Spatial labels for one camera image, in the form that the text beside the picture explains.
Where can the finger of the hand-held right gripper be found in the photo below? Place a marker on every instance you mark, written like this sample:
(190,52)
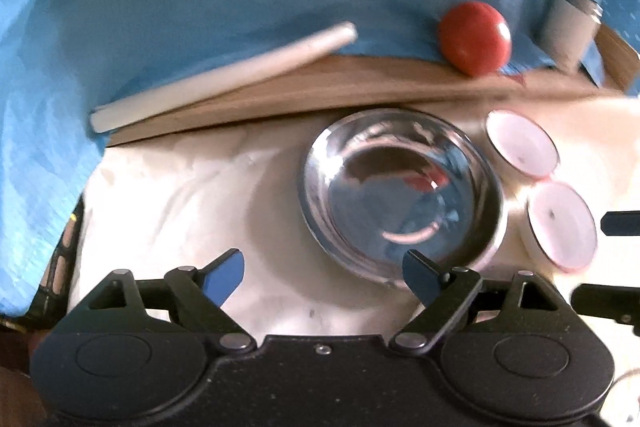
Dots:
(607,304)
(622,223)

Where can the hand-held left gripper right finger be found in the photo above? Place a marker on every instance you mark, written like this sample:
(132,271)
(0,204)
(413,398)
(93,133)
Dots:
(420,278)

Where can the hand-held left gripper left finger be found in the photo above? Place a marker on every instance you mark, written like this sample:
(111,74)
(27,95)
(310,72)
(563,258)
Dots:
(225,276)

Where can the red and white bowl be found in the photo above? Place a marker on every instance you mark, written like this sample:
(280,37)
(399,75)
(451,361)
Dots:
(522,142)
(562,227)

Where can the deep steel bowl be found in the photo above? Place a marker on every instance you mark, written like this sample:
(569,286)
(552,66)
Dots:
(400,207)

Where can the black plastic crate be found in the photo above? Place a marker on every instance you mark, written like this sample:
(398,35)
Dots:
(60,267)

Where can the white round stick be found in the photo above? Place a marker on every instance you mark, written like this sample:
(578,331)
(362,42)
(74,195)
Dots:
(225,74)

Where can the grey metal cup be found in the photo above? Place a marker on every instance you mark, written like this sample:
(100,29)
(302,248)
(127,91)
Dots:
(567,27)

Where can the red round ball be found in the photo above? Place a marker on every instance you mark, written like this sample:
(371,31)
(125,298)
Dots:
(472,37)

